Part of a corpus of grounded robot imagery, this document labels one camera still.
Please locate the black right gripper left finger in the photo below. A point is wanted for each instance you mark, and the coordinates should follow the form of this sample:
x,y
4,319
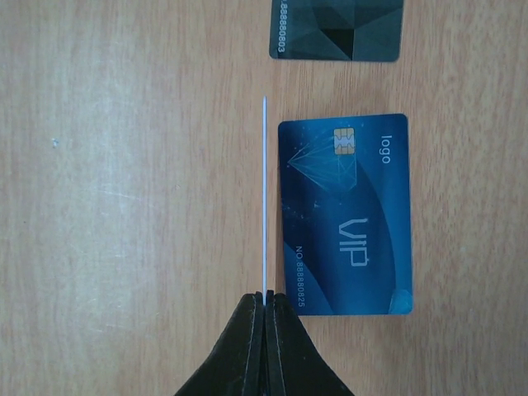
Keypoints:
x,y
233,366

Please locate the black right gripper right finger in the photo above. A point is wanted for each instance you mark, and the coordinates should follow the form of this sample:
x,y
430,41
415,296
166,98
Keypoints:
x,y
291,363

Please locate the black credit card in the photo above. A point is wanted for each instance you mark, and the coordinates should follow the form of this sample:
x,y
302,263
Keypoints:
x,y
336,30

